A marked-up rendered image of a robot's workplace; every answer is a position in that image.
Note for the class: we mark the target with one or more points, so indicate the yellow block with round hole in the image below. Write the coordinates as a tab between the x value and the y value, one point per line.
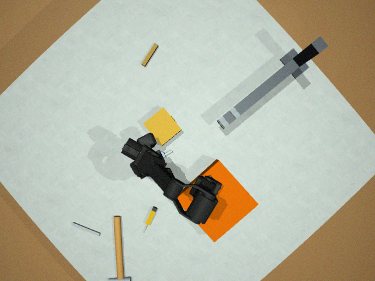
163	126

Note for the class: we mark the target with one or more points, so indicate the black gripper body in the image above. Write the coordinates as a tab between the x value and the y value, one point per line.
149	139

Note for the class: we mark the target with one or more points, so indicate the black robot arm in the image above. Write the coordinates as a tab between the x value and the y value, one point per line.
148	162

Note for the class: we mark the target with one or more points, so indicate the tan flat bar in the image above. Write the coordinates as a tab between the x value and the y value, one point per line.
149	55

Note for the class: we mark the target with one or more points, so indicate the hammer with orange handle and grey head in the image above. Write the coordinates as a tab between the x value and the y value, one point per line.
118	251

